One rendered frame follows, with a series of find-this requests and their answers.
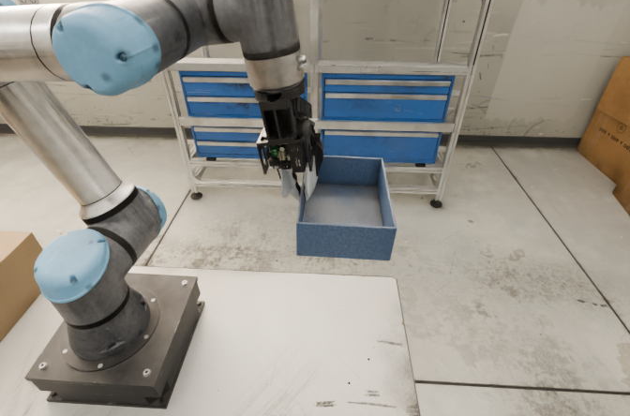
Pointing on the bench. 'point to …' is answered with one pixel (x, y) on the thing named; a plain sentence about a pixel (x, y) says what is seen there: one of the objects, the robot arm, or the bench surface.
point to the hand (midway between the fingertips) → (302, 191)
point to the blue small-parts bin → (348, 212)
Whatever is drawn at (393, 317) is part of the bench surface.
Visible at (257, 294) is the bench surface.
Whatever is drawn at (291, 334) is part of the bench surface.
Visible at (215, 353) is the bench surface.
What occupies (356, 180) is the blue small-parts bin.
